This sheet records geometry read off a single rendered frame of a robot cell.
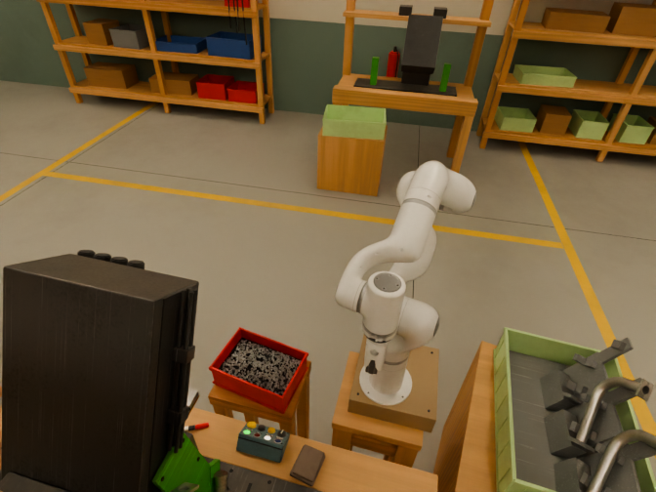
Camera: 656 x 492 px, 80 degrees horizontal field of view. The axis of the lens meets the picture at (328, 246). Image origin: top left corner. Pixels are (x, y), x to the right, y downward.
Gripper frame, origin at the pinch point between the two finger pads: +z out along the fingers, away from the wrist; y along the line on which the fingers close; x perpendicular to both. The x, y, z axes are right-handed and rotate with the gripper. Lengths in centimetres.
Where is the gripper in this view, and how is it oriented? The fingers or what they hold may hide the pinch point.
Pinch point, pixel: (372, 366)
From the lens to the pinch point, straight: 111.9
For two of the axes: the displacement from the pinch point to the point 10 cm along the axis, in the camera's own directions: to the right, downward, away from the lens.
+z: -0.4, 7.8, 6.3
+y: 2.5, -6.0, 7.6
